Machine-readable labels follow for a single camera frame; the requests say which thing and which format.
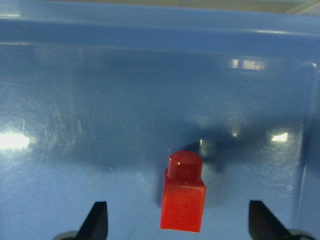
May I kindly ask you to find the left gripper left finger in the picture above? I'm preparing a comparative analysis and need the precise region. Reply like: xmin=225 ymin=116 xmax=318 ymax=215
xmin=56 ymin=201 xmax=109 ymax=240

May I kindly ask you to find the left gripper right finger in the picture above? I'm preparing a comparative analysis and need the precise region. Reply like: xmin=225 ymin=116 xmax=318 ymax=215
xmin=248 ymin=199 xmax=317 ymax=240

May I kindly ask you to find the red block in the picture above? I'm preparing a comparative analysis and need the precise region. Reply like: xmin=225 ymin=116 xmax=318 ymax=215
xmin=160 ymin=150 xmax=206 ymax=233

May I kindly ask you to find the blue plastic tray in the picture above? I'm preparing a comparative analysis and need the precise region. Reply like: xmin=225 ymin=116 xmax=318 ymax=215
xmin=0 ymin=0 xmax=320 ymax=240

